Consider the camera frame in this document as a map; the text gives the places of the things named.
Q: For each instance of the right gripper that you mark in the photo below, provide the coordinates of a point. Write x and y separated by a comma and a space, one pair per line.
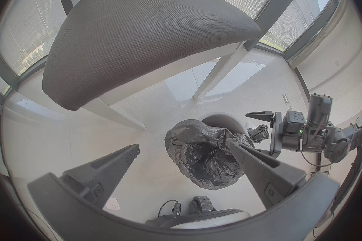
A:
288, 142

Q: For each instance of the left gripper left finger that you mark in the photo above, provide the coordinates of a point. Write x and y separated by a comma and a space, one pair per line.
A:
104, 172

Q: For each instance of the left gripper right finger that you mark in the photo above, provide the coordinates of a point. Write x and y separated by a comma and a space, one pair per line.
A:
263, 177

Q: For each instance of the black plastic bag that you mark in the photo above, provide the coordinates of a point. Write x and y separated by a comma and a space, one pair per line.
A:
203, 155

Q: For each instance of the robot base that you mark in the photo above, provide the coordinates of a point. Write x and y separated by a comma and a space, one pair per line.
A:
203, 216

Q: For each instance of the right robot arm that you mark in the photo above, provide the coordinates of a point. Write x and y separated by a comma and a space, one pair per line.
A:
336, 141

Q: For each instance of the crumpled black plastic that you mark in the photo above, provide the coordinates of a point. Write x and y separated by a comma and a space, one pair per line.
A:
258, 132

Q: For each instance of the white trash bin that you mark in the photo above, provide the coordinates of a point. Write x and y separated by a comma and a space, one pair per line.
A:
226, 119

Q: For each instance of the grey seat white chair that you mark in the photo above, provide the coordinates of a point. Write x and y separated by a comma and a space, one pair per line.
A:
147, 42

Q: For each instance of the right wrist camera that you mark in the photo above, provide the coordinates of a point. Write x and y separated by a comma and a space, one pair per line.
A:
294, 121

